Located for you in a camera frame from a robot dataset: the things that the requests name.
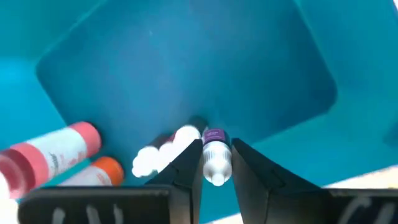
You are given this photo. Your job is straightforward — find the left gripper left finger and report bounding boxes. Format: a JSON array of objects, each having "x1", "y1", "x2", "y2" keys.
[{"x1": 18, "y1": 139, "x2": 205, "y2": 224}]

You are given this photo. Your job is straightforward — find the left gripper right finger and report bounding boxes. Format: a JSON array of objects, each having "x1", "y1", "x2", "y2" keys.
[{"x1": 231, "y1": 138, "x2": 398, "y2": 224}]

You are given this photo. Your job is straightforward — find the small purple-label dye bottle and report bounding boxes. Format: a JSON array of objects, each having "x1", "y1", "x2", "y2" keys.
[{"x1": 201, "y1": 128, "x2": 233, "y2": 187}]

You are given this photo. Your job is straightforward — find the small dark dye bottle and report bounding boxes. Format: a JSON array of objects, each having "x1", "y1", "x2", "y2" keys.
[{"x1": 157, "y1": 114, "x2": 208, "y2": 174}]

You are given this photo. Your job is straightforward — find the small red dye bottle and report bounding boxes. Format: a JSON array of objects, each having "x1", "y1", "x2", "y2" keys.
[{"x1": 131, "y1": 132, "x2": 175, "y2": 179}]

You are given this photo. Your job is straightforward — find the large orange-capped dye bottle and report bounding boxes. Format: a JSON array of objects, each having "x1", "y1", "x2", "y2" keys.
[{"x1": 58, "y1": 156, "x2": 125, "y2": 187}]

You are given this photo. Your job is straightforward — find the blue plastic bin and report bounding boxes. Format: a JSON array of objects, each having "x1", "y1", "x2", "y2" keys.
[{"x1": 0, "y1": 0, "x2": 398, "y2": 224}]

